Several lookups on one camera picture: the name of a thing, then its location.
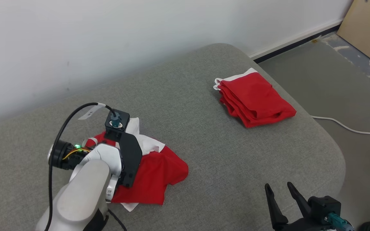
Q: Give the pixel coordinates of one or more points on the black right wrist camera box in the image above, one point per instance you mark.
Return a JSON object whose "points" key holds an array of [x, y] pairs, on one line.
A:
{"points": [[323, 205]]}

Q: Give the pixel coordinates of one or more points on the white black wall baseboard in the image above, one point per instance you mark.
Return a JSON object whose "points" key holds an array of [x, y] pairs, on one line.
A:
{"points": [[294, 40]]}

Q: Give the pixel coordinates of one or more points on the red jersey white trim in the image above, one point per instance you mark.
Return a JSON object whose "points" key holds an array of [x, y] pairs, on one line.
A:
{"points": [[156, 176]]}

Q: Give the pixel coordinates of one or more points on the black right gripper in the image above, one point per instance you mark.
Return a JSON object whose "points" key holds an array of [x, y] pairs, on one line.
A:
{"points": [[303, 225]]}

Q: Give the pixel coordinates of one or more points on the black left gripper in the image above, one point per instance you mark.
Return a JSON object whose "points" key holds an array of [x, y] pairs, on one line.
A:
{"points": [[132, 157]]}

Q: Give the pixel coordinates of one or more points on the red Bulls 23 shorts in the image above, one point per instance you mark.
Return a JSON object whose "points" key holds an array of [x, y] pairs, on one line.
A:
{"points": [[255, 96]]}

